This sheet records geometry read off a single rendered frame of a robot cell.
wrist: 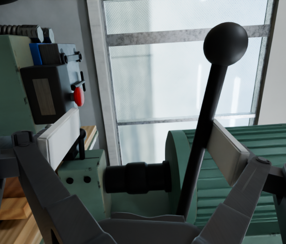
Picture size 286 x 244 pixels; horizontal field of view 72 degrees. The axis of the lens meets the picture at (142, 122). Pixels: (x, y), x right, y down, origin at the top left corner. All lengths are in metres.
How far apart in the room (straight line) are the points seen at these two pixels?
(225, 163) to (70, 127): 0.13
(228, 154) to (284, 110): 1.98
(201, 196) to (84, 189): 0.20
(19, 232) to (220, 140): 0.29
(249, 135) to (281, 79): 1.66
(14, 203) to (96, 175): 0.12
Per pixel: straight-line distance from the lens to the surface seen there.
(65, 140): 0.17
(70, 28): 1.70
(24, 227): 0.35
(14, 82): 0.31
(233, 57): 0.18
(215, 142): 0.19
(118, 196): 0.49
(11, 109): 0.33
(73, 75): 0.37
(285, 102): 2.12
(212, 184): 0.33
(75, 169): 0.36
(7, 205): 0.34
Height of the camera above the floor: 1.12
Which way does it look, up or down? level
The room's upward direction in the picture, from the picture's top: 86 degrees clockwise
